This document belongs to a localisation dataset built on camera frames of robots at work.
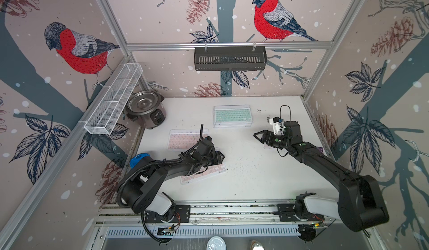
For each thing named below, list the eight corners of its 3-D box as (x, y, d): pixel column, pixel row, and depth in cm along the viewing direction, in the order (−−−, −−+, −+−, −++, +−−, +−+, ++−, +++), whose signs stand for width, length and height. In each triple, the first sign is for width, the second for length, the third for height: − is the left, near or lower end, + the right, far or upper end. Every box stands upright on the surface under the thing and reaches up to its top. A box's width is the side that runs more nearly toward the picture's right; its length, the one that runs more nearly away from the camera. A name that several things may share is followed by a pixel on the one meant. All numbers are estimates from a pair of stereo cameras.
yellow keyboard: (213, 128, 107) (213, 125, 105) (213, 125, 109) (213, 122, 107) (251, 127, 107) (252, 125, 105) (251, 125, 109) (251, 122, 106)
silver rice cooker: (133, 130, 105) (120, 113, 92) (142, 108, 117) (132, 90, 104) (163, 130, 105) (155, 113, 92) (169, 108, 117) (162, 90, 104)
